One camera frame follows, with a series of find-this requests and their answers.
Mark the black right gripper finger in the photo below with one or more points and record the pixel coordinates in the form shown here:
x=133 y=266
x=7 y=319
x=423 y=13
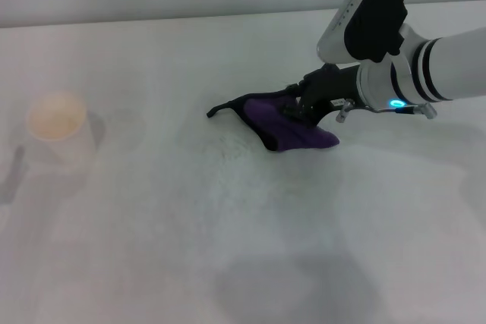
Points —
x=295 y=89
x=294 y=112

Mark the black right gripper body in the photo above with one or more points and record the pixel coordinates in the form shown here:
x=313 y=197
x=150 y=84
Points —
x=330 y=90

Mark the purple rag with black trim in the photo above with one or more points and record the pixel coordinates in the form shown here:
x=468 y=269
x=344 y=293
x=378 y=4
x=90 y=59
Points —
x=273 y=119

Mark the white paper cup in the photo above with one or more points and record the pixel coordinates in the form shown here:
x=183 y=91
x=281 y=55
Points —
x=60 y=130

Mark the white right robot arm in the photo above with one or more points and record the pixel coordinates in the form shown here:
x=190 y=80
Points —
x=436 y=70

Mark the black and white wrist camera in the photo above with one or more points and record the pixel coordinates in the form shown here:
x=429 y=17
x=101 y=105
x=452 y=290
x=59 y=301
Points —
x=364 y=20

